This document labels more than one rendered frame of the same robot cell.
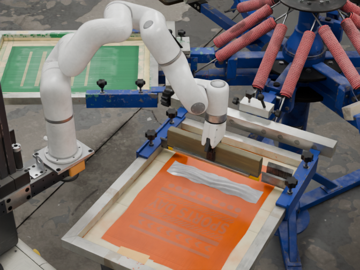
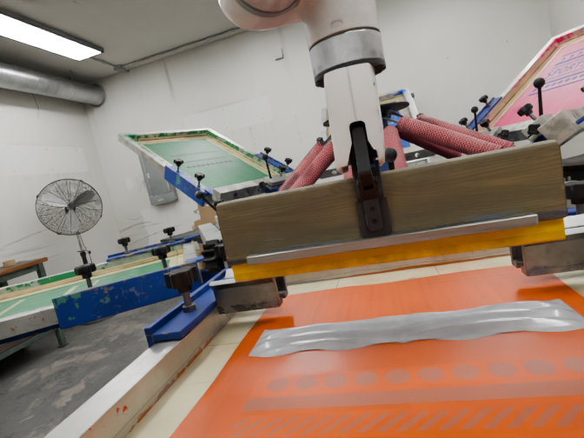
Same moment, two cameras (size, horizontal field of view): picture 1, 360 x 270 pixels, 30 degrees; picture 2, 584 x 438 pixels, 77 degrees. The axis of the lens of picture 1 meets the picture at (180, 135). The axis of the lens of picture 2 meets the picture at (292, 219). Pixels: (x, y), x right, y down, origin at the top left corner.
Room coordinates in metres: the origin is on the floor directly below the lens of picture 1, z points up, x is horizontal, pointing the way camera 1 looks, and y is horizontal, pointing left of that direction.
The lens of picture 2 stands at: (1.47, 0.06, 1.16)
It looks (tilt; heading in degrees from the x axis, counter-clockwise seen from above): 7 degrees down; 346
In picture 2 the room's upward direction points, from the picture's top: 12 degrees counter-clockwise
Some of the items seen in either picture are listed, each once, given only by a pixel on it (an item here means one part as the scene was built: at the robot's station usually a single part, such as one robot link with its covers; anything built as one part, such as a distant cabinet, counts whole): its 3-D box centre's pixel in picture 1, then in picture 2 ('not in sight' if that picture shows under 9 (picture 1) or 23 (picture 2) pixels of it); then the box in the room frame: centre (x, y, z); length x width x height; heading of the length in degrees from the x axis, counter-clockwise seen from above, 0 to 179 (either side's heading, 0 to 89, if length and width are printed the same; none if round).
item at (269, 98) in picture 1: (261, 109); not in sight; (2.22, -0.33, 1.02); 0.17 x 0.06 x 0.05; 152
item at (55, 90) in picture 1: (56, 92); not in sight; (1.79, 0.40, 1.37); 0.13 x 0.10 x 0.16; 7
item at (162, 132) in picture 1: (162, 139); (217, 305); (2.07, 0.07, 0.98); 0.30 x 0.05 x 0.07; 152
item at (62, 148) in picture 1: (58, 132); not in sight; (1.79, 0.41, 1.21); 0.16 x 0.13 x 0.15; 47
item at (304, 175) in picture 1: (297, 185); not in sight; (1.81, -0.42, 0.98); 0.30 x 0.05 x 0.07; 152
